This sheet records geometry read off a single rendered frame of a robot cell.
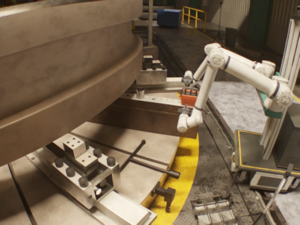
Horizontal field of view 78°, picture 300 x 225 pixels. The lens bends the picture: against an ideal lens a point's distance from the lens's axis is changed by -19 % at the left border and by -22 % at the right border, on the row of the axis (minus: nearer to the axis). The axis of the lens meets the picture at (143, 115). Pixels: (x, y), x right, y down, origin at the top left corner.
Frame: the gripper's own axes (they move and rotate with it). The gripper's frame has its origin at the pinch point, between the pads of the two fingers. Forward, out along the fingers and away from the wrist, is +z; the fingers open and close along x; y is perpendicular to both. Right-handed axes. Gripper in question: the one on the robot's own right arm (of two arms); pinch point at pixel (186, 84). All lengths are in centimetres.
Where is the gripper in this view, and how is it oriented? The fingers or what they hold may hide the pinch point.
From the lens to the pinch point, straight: 239.6
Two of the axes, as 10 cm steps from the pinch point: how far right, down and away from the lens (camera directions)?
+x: 9.7, 1.4, -2.1
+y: 0.1, -8.6, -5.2
